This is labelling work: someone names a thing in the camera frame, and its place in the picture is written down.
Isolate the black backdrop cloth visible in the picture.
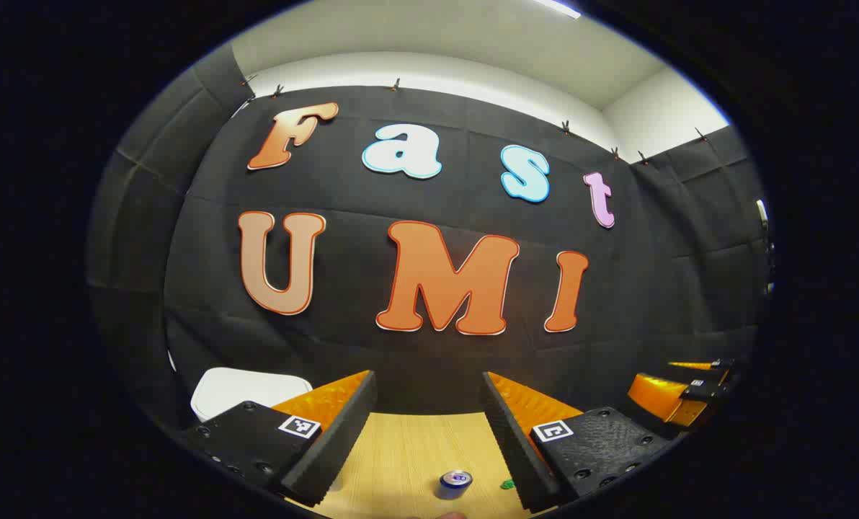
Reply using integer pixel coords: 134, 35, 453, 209
87, 45, 775, 433

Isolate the wooden desktop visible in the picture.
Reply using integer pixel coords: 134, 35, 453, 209
307, 411, 554, 519

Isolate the ceiling light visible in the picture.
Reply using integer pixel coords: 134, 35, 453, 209
530, 0, 582, 19

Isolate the white desktop garbage bin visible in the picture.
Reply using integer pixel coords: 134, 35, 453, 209
190, 367, 313, 423

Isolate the blue silver pop can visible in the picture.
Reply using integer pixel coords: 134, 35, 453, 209
439, 470, 473, 501

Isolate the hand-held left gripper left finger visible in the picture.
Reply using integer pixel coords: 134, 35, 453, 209
181, 370, 378, 507

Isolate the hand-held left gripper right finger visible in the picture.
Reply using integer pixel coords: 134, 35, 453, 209
480, 371, 679, 514

